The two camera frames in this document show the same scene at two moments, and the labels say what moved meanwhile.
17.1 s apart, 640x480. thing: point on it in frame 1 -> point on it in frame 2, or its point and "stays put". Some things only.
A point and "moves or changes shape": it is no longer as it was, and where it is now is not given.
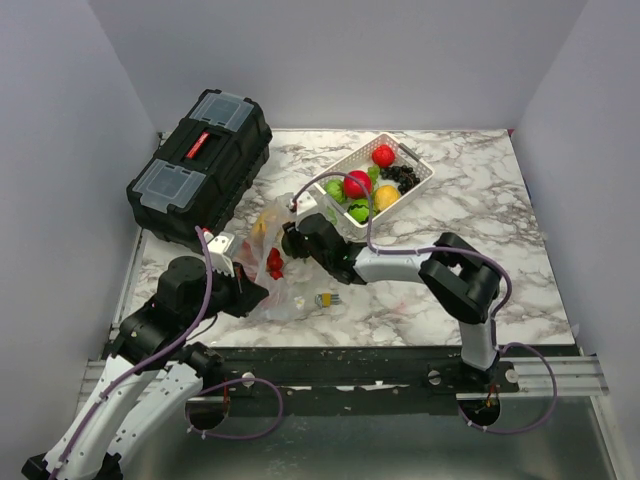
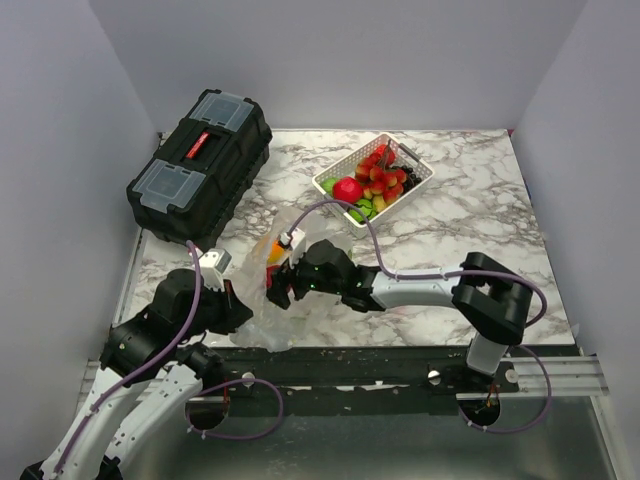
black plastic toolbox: (202, 170) stays put
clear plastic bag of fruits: (293, 290) moves or changes shape
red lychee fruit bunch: (274, 264) -> (382, 184)
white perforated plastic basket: (371, 181) stays put
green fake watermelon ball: (359, 210) stays put
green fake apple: (335, 189) stays put
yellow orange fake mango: (260, 227) -> (276, 253)
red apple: (352, 187) -> (347, 189)
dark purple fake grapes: (401, 174) stays put
